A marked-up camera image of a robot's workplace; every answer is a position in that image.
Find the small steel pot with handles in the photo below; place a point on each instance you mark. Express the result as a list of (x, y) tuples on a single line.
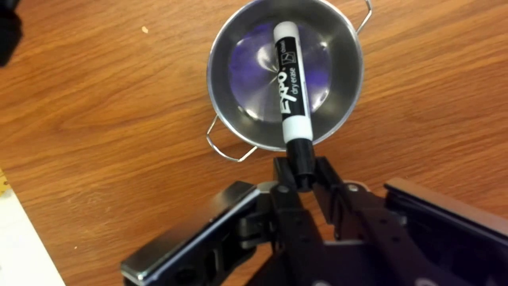
[(242, 68)]

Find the black and white Expo marker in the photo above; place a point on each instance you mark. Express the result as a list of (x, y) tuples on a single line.
[(298, 129)]

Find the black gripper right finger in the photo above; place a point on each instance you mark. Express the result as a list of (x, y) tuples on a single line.
[(358, 213)]

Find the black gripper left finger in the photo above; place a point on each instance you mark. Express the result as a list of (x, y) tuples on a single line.
[(293, 222)]

